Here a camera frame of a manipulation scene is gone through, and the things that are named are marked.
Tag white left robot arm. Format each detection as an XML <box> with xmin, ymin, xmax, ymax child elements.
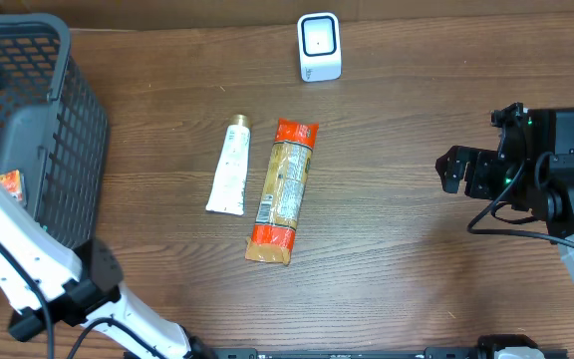
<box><xmin>0</xmin><ymin>34</ymin><xmax>213</xmax><ymax>358</ymax></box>

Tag grey plastic mesh basket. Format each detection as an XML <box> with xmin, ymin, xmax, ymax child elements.
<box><xmin>0</xmin><ymin>14</ymin><xmax>110</xmax><ymax>265</ymax></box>

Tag white tube with gold cap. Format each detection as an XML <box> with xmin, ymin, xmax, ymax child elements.
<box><xmin>205</xmin><ymin>114</ymin><xmax>251</xmax><ymax>215</ymax></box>

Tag white barcode scanner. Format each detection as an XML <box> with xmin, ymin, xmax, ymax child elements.
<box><xmin>297</xmin><ymin>12</ymin><xmax>342</xmax><ymax>83</ymax></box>

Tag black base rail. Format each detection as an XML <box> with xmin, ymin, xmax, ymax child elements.
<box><xmin>123</xmin><ymin>333</ymin><xmax>570</xmax><ymax>359</ymax></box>

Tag small orange sachet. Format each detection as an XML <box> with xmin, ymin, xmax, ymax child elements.
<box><xmin>0</xmin><ymin>170</ymin><xmax>27</xmax><ymax>206</ymax></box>

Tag orange long snack packet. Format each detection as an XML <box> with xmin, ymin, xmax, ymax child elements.
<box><xmin>245</xmin><ymin>119</ymin><xmax>319</xmax><ymax>265</ymax></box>

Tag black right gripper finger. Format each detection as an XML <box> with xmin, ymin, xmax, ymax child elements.
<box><xmin>435</xmin><ymin>146</ymin><xmax>477</xmax><ymax>178</ymax></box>
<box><xmin>444</xmin><ymin>169</ymin><xmax>466</xmax><ymax>193</ymax></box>

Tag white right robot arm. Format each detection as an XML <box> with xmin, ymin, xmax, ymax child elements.
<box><xmin>435</xmin><ymin>103</ymin><xmax>574</xmax><ymax>284</ymax></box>

